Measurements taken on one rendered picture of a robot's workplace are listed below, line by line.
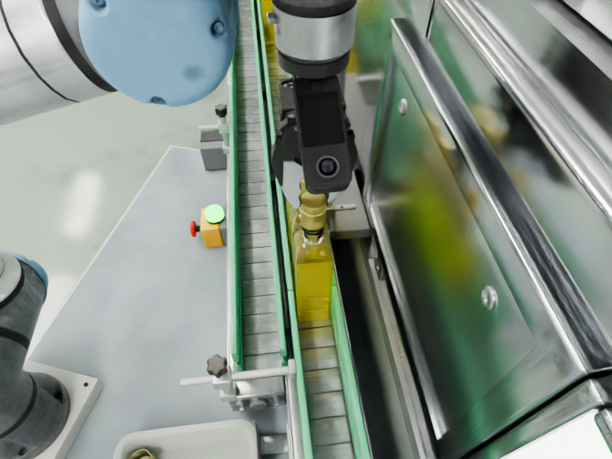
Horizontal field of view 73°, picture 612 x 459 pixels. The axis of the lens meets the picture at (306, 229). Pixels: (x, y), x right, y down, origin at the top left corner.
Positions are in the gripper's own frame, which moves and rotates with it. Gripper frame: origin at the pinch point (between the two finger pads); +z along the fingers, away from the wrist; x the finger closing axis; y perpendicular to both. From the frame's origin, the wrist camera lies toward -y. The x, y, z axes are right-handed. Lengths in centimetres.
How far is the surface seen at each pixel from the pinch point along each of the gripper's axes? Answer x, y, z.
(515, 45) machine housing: -15.1, -6.5, -23.6
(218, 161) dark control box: 20, 53, 38
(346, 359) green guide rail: -3.6, -13.6, 20.0
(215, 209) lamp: 18.8, 28.7, 31.0
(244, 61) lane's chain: 11, 89, 28
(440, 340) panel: -12.8, -18.0, 5.7
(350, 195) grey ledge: -12.2, 27.4, 28.5
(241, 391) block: 12.9, -13.9, 28.0
